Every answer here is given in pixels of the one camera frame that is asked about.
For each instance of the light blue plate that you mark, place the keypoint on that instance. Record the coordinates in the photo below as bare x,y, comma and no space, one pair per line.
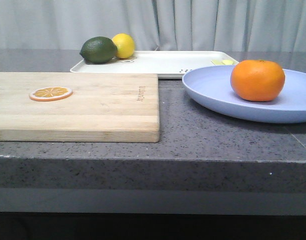
210,87

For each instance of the orange mandarin fruit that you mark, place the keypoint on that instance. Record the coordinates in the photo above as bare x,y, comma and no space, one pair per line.
257,80

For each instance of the cream white tray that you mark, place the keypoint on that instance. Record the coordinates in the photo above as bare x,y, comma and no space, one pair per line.
165,64

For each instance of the wooden cutting board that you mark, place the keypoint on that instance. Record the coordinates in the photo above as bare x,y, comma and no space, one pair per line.
111,107

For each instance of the yellow lemon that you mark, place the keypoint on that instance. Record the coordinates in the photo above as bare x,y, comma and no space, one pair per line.
125,45

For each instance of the green lime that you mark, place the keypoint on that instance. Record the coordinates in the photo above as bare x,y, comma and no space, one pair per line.
98,50

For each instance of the orange slice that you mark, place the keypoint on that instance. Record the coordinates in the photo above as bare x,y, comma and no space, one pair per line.
51,93

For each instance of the grey curtain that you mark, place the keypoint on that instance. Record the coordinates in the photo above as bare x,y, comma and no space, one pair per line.
167,25

